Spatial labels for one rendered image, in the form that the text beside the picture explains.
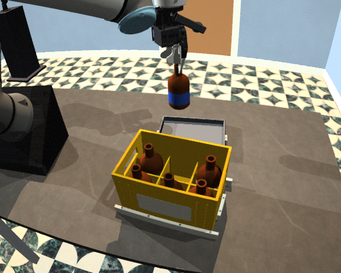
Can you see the yellow bottle crate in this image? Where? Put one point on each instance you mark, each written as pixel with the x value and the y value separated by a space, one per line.
pixel 182 157

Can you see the brown bottle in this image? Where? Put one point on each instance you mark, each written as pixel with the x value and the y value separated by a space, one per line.
pixel 170 182
pixel 178 90
pixel 210 172
pixel 138 174
pixel 201 189
pixel 151 162

